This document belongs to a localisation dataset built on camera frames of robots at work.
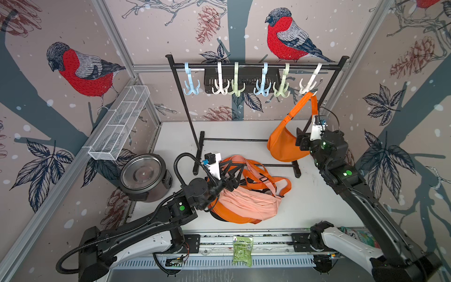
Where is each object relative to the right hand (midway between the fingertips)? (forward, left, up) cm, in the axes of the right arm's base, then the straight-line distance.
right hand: (308, 125), depth 70 cm
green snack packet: (-39, +26, -34) cm, 58 cm away
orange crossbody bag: (-4, +23, -32) cm, 40 cm away
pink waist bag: (-24, +23, -22) cm, 40 cm away
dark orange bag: (-26, +38, -26) cm, 52 cm away
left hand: (-17, +27, -3) cm, 32 cm away
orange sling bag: (+5, +6, -19) cm, 21 cm away
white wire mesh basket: (-6, +83, -4) cm, 83 cm away
